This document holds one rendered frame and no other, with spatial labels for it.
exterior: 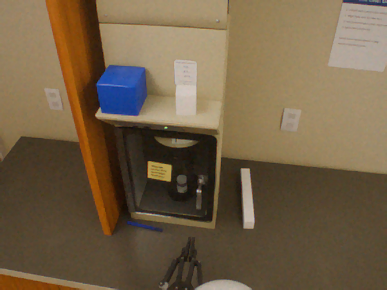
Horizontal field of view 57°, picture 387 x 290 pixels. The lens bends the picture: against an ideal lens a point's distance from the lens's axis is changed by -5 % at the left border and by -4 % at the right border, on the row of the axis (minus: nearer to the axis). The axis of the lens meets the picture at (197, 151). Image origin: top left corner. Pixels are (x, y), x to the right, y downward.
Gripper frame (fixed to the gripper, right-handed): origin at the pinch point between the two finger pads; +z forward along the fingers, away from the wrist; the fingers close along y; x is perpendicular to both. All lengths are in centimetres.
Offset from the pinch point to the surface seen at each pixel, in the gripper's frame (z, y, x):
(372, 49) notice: 66, -55, -37
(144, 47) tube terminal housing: 23, 15, -51
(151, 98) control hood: 21.1, 13.8, -37.0
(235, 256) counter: 12.7, -14.1, 20.0
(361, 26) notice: 66, -49, -45
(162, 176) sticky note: 22.1, 12.7, -6.4
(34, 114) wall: 67, 86, 8
